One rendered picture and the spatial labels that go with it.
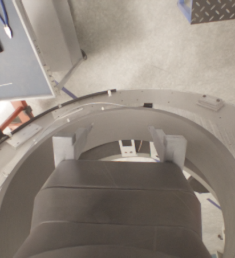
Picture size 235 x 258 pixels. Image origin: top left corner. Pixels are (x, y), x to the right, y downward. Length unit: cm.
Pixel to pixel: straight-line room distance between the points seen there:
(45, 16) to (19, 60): 39
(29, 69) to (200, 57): 123
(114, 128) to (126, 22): 86
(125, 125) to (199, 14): 60
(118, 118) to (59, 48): 70
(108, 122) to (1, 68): 66
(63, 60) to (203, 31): 103
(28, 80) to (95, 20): 73
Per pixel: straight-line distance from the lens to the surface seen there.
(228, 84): 183
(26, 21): 102
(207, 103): 100
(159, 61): 163
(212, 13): 96
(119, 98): 112
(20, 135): 108
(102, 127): 99
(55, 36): 140
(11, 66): 118
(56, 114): 113
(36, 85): 116
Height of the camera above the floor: 152
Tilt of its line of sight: 48 degrees down
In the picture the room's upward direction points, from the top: 167 degrees counter-clockwise
